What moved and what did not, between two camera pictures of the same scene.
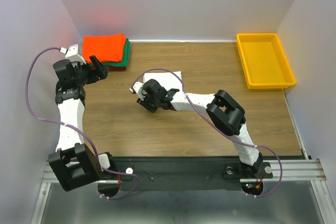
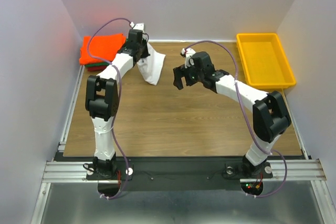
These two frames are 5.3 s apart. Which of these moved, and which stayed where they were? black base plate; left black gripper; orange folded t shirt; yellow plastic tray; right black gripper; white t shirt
Moved: right black gripper; left black gripper; white t shirt
Stayed: orange folded t shirt; yellow plastic tray; black base plate
